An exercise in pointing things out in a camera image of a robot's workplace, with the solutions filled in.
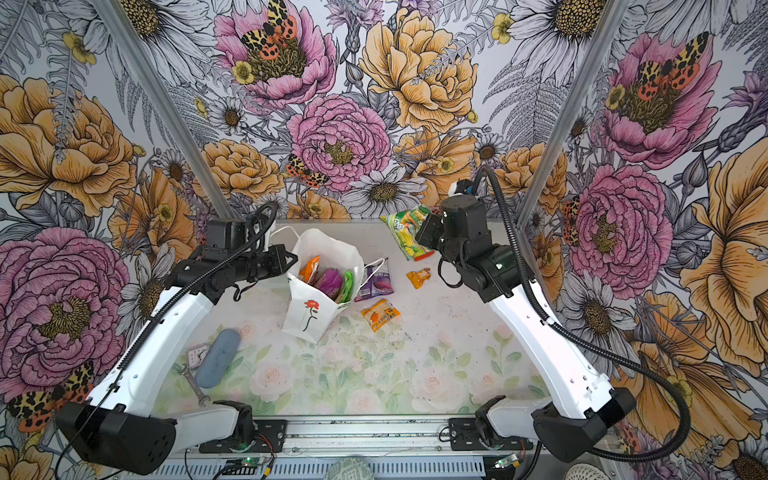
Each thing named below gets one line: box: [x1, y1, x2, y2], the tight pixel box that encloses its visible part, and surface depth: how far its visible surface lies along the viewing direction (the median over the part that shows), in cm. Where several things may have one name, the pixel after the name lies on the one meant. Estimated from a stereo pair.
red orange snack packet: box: [299, 255, 321, 285], surface depth 87 cm
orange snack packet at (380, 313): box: [361, 299, 400, 332], surface depth 96 cm
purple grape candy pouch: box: [315, 268, 342, 301], surface depth 91 cm
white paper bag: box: [282, 228, 364, 344], surface depth 83 cm
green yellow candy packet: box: [380, 205, 435, 262], surface depth 71 cm
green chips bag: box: [340, 270, 353, 303], surface depth 84 cm
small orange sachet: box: [406, 268, 431, 289], surface depth 107 cm
